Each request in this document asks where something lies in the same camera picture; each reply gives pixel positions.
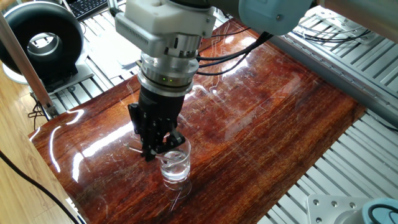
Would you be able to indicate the black keyboard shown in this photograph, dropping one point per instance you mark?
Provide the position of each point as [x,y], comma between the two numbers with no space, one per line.
[84,7]

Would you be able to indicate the clear glass stirring rod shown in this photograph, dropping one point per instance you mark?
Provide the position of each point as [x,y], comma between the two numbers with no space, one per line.
[136,150]

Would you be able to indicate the silver force torque sensor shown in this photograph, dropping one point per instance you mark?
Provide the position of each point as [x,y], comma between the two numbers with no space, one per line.
[168,71]

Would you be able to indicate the aluminium mounting plate with holes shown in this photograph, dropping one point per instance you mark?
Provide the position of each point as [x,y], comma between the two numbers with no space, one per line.
[314,18]

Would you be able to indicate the clear glass beaker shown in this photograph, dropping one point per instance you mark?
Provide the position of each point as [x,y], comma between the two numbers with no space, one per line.
[177,174]

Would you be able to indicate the aluminium frame post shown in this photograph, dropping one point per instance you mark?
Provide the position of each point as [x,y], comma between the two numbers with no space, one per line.
[25,68]

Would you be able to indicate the grey aluminium rail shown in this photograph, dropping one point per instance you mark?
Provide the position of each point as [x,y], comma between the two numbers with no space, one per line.
[342,84]

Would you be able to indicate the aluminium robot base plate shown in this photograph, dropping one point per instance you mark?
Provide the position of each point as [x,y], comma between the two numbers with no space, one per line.
[323,211]

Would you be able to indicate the wood-grain table mat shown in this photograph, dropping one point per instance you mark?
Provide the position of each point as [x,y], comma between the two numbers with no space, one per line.
[264,124]

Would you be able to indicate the white paper stack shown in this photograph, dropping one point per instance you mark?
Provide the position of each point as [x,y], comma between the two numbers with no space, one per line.
[105,46]

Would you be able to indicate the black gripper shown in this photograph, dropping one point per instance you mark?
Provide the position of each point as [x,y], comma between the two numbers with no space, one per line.
[160,107]

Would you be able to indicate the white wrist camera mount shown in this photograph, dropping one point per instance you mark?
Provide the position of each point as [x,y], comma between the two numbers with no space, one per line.
[161,21]

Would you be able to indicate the short aluminium post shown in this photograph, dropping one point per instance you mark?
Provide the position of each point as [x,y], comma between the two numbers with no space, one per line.
[112,6]

